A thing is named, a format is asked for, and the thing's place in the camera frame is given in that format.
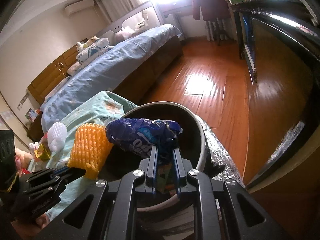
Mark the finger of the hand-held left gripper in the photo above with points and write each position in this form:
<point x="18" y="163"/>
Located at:
<point x="76" y="175"/>
<point x="61" y="170"/>

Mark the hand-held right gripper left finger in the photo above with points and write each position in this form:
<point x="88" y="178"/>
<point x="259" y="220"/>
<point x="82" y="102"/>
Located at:
<point x="152" y="163"/>

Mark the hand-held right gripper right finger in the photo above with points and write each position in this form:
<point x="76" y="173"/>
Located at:
<point x="176" y="165"/>

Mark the white round bin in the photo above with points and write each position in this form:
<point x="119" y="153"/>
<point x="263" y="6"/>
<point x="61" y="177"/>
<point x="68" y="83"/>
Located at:
<point x="192" y="140"/>

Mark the orange foam fruit net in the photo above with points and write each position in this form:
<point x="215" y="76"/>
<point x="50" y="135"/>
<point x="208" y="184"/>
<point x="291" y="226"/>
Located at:
<point x="87" y="145"/>

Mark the blue plastic wrapper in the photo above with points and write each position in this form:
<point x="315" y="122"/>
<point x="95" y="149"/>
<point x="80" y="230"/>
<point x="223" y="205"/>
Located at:
<point x="130" y="132"/>

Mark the person's left hand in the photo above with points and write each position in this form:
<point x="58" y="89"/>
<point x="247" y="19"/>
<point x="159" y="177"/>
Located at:
<point x="40" y="222"/>

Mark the yellow green small carton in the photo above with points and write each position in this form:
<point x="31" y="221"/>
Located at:
<point x="43" y="152"/>

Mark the white foam fruit net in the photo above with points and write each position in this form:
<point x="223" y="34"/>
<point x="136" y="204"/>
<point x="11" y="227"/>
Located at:
<point x="57" y="136"/>

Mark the cream teddy bear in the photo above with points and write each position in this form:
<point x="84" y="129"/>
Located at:
<point x="23" y="157"/>

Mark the brown wooden nightstand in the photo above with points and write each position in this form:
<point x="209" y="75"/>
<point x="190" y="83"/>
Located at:
<point x="35" y="130"/>

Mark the silver insulation mat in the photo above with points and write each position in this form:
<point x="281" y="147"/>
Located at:
<point x="220" y="142"/>

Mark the cream sliding wardrobe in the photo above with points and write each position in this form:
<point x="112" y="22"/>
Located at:
<point x="6" y="117"/>

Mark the brown wooden headboard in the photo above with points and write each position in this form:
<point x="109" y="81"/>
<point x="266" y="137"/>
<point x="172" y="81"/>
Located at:
<point x="47" y="77"/>

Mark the bed with blue cover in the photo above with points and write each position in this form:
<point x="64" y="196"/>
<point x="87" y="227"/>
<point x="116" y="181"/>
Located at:
<point x="112" y="62"/>

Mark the blue white printed pillow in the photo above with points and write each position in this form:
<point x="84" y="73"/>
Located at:
<point x="92" y="50"/>

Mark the white plush toy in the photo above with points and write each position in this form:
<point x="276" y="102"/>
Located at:
<point x="80" y="46"/>

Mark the pink plush toy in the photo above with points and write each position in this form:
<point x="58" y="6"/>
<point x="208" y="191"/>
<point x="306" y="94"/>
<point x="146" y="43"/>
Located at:
<point x="125" y="33"/>

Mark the cream plush toy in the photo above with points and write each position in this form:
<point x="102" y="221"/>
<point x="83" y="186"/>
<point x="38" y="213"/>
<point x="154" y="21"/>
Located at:
<point x="93" y="40"/>

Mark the white radiator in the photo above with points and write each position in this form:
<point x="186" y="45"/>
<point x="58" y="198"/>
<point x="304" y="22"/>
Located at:
<point x="220" y="30"/>

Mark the black glossy cabinet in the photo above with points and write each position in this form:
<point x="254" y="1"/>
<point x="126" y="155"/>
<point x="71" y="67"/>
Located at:
<point x="295" y="80"/>

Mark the wooden desk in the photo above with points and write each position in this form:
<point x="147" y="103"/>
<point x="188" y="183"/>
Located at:
<point x="175" y="7"/>

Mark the white air conditioner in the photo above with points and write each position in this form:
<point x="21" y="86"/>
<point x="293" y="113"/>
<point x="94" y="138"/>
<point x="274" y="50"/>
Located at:
<point x="79" y="7"/>

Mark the photo frame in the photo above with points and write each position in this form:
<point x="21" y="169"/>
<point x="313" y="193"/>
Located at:
<point x="31" y="115"/>

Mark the white wall switches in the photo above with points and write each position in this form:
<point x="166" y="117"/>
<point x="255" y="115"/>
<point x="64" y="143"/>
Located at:
<point x="23" y="101"/>

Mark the grey bed rail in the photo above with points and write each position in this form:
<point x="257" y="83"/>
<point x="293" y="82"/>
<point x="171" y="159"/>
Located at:
<point x="135" y="15"/>

